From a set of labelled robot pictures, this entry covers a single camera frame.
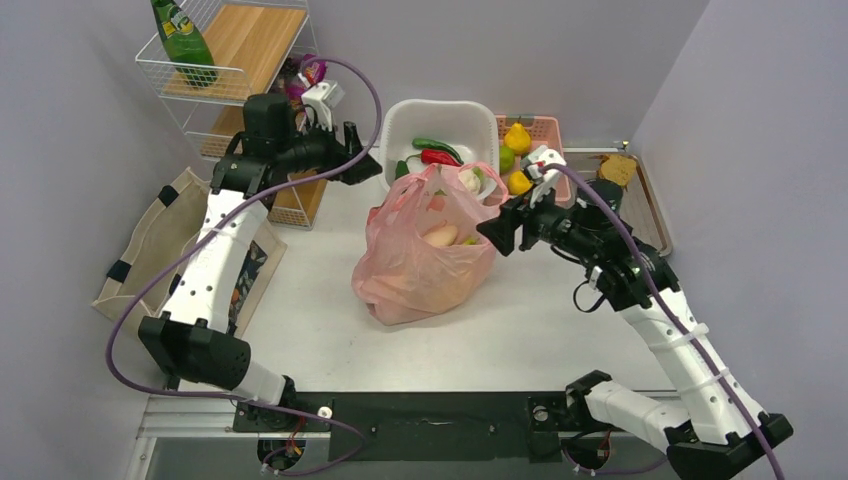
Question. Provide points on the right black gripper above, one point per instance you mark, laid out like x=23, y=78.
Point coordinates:
x=502, y=228

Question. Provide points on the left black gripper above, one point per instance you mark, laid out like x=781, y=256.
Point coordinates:
x=338, y=154

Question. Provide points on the pink plastic grocery bag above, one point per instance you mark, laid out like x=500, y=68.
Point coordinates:
x=400, y=278

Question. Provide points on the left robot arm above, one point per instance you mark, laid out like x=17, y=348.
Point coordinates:
x=189, y=339

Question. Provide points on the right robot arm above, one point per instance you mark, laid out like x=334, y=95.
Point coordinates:
x=717, y=430

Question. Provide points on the yellow food inside bag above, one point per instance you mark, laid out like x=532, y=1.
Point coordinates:
x=447, y=235

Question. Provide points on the yellow lemon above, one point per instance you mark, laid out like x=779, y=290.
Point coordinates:
x=518, y=183

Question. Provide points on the dark green cucumber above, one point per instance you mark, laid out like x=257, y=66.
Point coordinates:
x=401, y=169

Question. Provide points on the green lime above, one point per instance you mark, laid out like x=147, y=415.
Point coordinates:
x=506, y=159

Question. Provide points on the purple snack packet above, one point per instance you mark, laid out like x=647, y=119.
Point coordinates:
x=298, y=74

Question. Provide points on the white cauliflower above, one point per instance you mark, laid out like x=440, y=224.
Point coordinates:
x=472, y=180

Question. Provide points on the yellow pear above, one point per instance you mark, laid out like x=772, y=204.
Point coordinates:
x=518, y=139

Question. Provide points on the slice of bread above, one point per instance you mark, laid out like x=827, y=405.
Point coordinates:
x=617, y=168

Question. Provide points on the pink plastic basket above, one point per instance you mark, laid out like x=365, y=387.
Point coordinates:
x=543, y=130

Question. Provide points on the metal tray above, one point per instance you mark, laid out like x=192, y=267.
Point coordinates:
x=639, y=207

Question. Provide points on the long green chili pepper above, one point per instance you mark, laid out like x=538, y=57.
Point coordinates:
x=430, y=144

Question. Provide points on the red chili pepper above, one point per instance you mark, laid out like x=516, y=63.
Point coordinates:
x=433, y=156

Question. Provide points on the white plastic tub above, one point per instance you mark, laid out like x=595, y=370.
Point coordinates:
x=468, y=127

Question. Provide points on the beige canvas tote bag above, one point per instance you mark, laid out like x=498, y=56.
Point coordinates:
x=168, y=228

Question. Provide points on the green glass bottle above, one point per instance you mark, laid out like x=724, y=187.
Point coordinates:
x=184, y=44

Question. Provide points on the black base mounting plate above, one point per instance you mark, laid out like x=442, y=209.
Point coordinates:
x=435, y=426

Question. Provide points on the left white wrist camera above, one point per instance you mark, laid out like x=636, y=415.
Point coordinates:
x=320, y=100

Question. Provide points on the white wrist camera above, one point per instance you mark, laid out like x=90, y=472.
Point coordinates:
x=320, y=100
x=543, y=166

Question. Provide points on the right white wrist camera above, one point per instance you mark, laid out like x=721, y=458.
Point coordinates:
x=543, y=166

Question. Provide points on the white wire wooden shelf rack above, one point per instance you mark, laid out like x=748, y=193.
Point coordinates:
x=249, y=42

